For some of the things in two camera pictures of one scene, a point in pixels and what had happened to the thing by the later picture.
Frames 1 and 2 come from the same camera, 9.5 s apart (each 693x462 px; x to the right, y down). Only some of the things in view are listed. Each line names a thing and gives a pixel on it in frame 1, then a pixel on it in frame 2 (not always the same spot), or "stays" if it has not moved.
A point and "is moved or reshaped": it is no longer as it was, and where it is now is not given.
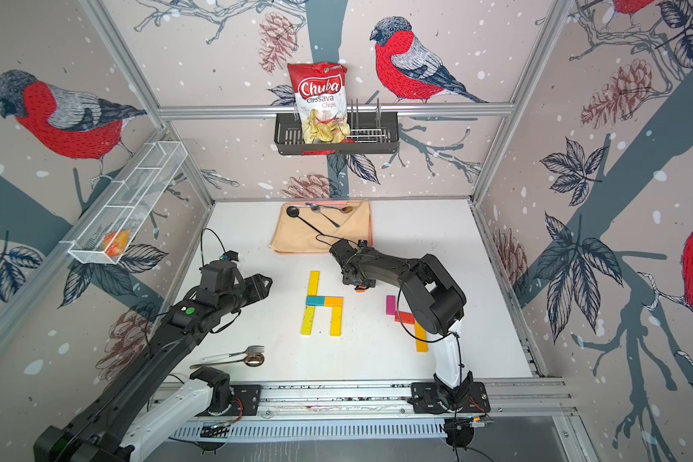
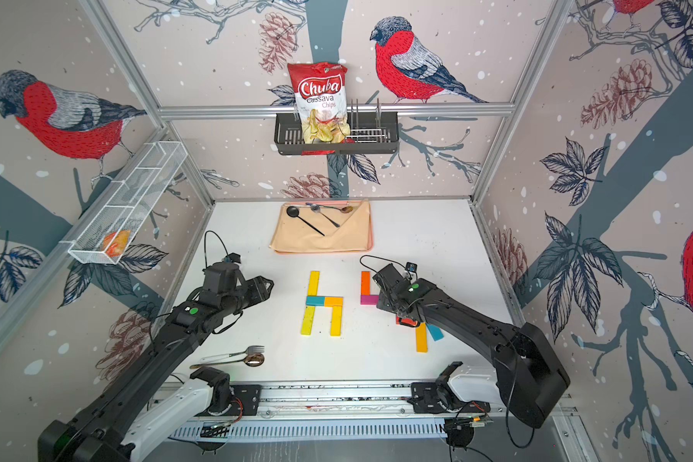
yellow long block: x=336 y=320 stays
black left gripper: x=257 y=286 stays
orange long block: x=421 y=332 stays
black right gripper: x=345 y=281 to x=383 y=304
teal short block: x=315 y=300 stays
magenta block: x=390 y=304 is moved or reshaped
